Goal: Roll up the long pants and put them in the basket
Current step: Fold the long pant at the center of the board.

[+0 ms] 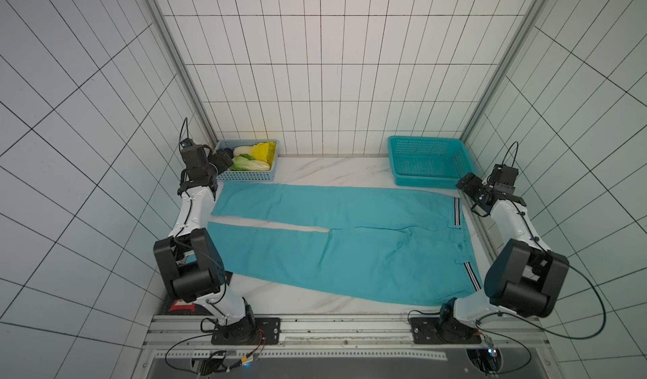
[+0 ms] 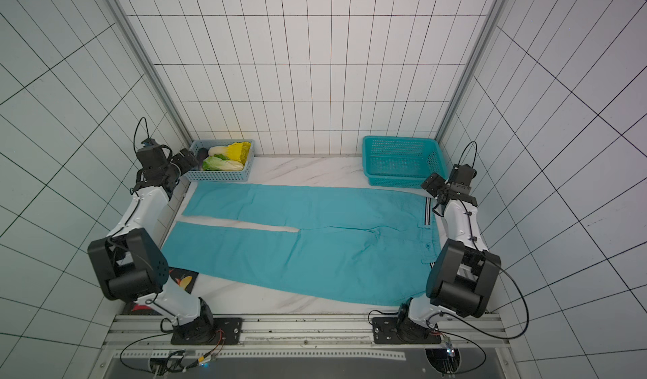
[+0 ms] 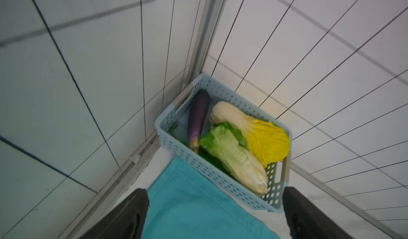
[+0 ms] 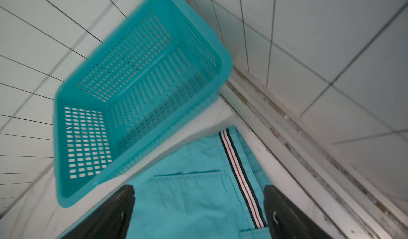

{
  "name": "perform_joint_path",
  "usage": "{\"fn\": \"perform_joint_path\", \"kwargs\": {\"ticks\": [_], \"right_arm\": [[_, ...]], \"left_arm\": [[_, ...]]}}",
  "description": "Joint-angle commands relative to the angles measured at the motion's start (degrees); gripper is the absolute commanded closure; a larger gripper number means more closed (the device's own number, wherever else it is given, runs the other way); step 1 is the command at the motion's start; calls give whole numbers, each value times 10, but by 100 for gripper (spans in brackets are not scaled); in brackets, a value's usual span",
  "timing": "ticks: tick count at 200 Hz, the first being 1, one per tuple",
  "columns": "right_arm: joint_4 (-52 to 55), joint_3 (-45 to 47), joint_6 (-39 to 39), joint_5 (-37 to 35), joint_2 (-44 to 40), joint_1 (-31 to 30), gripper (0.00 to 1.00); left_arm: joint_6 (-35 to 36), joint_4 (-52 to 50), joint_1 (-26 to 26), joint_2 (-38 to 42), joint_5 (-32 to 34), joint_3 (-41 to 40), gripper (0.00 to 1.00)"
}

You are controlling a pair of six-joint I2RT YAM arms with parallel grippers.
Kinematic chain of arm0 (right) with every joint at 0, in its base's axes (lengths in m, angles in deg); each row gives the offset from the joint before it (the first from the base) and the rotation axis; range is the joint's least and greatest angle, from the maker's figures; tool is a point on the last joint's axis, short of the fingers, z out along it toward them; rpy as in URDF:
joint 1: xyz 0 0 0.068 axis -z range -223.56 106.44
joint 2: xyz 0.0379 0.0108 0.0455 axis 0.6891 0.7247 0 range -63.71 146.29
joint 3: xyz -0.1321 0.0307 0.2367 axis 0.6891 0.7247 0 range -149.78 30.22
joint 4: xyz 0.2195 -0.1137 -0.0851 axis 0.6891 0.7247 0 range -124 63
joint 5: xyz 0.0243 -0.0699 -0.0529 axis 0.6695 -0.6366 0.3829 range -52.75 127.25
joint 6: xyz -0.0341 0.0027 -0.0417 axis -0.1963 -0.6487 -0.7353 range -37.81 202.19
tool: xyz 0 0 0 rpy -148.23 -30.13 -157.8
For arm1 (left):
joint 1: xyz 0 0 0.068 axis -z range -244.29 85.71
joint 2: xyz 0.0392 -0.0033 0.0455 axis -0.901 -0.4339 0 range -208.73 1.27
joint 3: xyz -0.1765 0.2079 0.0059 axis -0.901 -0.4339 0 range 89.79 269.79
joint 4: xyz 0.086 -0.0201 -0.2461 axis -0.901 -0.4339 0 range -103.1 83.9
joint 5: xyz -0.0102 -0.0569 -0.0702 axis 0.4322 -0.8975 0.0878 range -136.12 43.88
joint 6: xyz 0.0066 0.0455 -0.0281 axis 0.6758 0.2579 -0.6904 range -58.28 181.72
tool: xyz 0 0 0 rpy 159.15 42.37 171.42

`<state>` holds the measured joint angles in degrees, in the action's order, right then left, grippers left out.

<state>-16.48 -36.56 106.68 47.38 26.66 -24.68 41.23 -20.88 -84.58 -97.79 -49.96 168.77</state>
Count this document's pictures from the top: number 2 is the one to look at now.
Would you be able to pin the teal long pants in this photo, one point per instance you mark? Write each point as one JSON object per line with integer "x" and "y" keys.
{"x": 344, "y": 244}

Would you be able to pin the green napa cabbage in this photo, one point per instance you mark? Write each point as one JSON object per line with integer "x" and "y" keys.
{"x": 221, "y": 164}

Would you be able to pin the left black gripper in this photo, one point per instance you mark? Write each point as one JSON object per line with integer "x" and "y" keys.
{"x": 184, "y": 162}

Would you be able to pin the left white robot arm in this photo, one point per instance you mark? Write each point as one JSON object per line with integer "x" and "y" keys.
{"x": 130, "y": 266}

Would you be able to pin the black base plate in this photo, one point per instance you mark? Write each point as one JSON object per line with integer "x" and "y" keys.
{"x": 392, "y": 331}
{"x": 225, "y": 331}

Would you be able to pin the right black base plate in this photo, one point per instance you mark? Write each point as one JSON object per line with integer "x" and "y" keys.
{"x": 392, "y": 331}

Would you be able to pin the aluminium mounting rail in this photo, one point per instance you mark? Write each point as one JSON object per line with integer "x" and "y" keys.
{"x": 142, "y": 344}

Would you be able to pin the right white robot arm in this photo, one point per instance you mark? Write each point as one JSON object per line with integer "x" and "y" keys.
{"x": 463, "y": 276}

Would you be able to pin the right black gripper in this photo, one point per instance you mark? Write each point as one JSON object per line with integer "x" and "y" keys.
{"x": 435, "y": 184}

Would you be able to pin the dark purple eggplant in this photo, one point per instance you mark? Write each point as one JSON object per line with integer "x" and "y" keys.
{"x": 201, "y": 155}

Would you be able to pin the light blue perforated basket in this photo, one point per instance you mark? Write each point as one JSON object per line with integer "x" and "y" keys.
{"x": 218, "y": 147}

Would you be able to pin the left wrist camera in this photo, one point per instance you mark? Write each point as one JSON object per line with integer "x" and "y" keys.
{"x": 153, "y": 155}

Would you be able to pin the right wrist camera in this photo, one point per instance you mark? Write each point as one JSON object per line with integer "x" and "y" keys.
{"x": 462, "y": 175}

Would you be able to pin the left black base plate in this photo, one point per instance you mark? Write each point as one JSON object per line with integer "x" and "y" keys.
{"x": 225, "y": 331}

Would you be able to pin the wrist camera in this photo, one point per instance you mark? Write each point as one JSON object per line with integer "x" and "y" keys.
{"x": 153, "y": 155}
{"x": 462, "y": 175}

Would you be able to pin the teal plastic basket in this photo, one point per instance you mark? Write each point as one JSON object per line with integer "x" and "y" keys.
{"x": 401, "y": 162}

